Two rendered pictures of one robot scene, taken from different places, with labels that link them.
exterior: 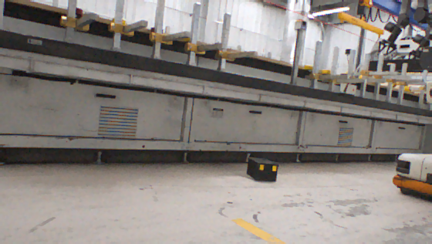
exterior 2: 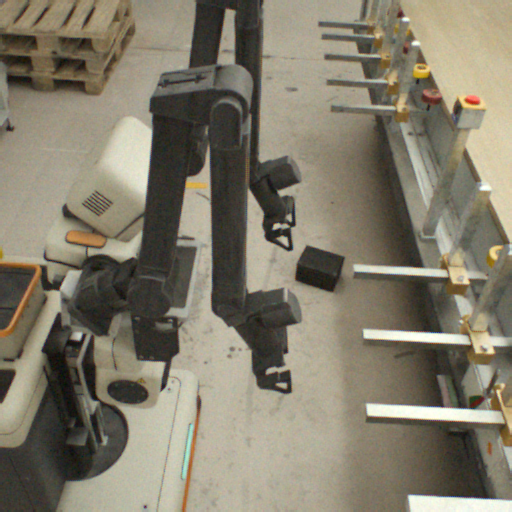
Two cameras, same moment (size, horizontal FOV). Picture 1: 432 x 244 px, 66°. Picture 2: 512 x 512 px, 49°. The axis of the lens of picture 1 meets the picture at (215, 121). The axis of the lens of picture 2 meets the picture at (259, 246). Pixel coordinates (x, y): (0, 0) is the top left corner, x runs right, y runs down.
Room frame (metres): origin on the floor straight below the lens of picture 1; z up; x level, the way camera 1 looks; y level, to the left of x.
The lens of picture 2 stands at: (3.16, -2.18, 1.95)
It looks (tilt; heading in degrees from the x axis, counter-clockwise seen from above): 42 degrees down; 124
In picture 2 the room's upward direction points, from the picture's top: 4 degrees clockwise
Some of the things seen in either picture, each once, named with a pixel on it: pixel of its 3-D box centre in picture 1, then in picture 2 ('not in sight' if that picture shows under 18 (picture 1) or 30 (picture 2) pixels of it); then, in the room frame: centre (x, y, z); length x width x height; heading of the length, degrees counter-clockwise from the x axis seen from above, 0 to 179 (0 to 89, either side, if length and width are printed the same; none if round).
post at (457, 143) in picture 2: (296, 57); (443, 185); (2.79, -0.60, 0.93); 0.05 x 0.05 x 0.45; 35
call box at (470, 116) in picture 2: (300, 25); (468, 113); (2.79, -0.60, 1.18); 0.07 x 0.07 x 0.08; 35
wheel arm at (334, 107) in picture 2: (234, 55); (380, 110); (2.32, -0.08, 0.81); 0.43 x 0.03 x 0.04; 35
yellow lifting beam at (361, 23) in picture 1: (362, 24); not in sight; (7.73, -3.04, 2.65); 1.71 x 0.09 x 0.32; 125
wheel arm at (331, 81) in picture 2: (204, 49); (373, 84); (2.17, 0.13, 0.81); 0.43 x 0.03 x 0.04; 35
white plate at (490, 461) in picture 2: (348, 89); (479, 416); (3.20, -1.21, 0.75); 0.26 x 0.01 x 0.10; 125
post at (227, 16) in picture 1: (223, 47); (402, 96); (2.37, 0.01, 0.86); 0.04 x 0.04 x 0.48; 35
